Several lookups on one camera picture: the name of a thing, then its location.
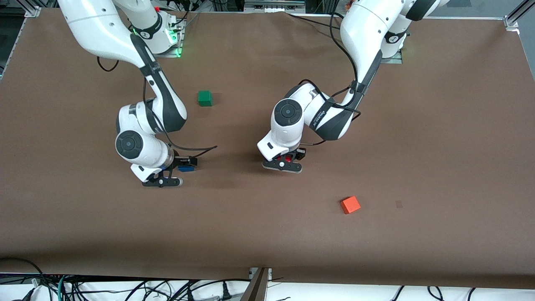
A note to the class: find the brown table cover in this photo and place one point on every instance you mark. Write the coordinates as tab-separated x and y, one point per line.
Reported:
267	234

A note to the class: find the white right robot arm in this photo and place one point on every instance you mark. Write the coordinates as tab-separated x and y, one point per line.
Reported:
104	25

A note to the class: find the blue wooden block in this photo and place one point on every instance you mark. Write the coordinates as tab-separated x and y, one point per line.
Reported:
186	169

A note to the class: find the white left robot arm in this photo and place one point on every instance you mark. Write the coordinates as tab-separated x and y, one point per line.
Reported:
363	29

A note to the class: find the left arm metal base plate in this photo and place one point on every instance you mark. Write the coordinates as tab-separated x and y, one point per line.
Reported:
397	60

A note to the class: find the grey metal box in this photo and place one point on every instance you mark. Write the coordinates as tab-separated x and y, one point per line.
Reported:
271	6

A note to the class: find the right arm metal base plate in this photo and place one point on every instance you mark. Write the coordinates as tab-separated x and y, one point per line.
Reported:
179	46

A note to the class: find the orange wooden block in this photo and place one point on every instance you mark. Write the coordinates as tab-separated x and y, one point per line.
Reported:
350	205

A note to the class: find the metal table edge bracket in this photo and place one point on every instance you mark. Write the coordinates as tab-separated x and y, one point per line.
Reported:
259	288

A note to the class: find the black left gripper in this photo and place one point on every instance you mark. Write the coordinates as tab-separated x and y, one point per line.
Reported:
297	154

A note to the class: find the aluminium frame bracket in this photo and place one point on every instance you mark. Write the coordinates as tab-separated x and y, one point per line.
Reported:
33	11

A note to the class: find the aluminium frame profile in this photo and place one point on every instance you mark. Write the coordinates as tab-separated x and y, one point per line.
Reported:
512	21

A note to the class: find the black power plug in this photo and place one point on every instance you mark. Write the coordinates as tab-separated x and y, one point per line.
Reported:
226	292

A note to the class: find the red wooden block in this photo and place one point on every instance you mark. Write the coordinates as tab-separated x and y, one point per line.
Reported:
288	159

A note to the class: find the green wooden block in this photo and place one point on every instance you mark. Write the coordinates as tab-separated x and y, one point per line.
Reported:
205	98

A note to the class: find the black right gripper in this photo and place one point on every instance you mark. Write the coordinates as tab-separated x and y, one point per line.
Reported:
180	160

